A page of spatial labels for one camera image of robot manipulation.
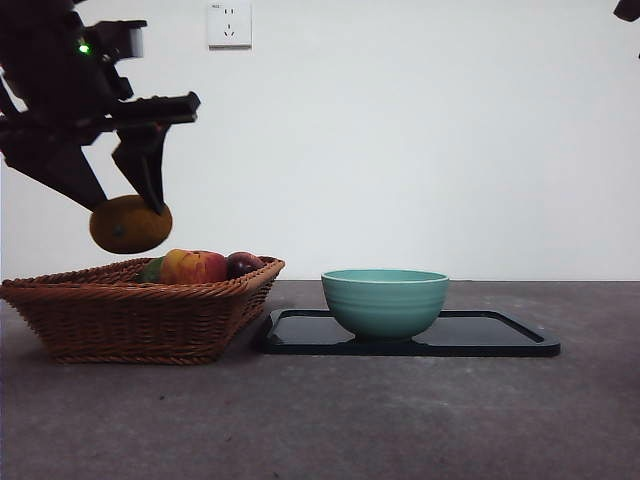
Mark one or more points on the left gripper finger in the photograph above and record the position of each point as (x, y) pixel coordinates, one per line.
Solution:
(145, 165)
(55, 170)

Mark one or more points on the brownish orange round fruit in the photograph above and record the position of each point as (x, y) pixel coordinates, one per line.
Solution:
(130, 230)

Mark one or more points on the teal ribbed bowl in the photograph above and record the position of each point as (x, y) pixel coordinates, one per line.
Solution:
(385, 307)

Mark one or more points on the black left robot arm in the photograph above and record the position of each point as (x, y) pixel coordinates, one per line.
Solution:
(45, 80)

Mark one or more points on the green avocado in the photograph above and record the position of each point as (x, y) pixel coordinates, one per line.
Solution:
(151, 272)

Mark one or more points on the red yellow apple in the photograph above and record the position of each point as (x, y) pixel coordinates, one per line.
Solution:
(195, 267)

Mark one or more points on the dark red plum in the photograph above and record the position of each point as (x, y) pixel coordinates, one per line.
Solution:
(242, 264)

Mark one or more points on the brown wicker basket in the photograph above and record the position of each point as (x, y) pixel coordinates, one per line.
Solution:
(125, 325)

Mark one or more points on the black rectangular tray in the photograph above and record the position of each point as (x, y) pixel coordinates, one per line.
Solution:
(475, 345)

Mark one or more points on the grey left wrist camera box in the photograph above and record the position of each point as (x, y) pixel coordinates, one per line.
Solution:
(132, 40)

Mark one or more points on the white wall socket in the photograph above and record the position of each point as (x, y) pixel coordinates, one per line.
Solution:
(230, 25)

